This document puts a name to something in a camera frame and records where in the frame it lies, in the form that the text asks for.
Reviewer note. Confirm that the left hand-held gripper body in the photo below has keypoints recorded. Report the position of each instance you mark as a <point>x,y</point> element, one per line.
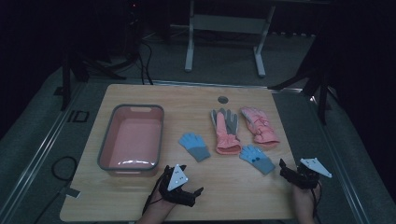
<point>174,193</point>

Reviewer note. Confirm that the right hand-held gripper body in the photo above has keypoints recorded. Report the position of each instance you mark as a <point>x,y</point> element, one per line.
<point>306,177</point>

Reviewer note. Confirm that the blue knit glove dark dots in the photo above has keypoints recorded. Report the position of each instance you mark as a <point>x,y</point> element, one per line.
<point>257,159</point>

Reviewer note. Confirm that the pink padded glove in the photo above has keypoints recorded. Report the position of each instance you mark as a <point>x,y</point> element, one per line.
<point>260,129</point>

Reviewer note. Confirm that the plain blue knit glove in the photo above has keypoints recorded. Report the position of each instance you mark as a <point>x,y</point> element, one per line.
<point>194,146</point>

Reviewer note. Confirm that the pink glove with grey palm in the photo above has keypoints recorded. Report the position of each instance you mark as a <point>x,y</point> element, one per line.
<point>227,137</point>

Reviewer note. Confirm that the pink basin with grey rim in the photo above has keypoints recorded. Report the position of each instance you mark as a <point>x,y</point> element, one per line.
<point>134,140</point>

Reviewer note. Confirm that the person's left hand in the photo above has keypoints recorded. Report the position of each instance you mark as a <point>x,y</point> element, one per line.
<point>157,205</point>

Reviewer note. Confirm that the person's right hand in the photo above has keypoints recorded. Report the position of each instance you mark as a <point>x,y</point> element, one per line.
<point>305,199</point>

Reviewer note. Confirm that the black stand with angled legs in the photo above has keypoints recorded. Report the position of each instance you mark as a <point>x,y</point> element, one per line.
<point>79,71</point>
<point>317,84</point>

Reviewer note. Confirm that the grey round table grommet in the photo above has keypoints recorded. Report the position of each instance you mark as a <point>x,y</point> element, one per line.
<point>223,100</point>

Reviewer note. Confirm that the grey tape piece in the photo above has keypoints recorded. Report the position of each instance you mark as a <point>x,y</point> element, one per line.
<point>70,192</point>

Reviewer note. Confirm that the black equipment tower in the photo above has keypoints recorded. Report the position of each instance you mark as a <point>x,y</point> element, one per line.
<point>134,31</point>

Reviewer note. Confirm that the white metal desk frame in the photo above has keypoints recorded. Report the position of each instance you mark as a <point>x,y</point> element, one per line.
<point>229,24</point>

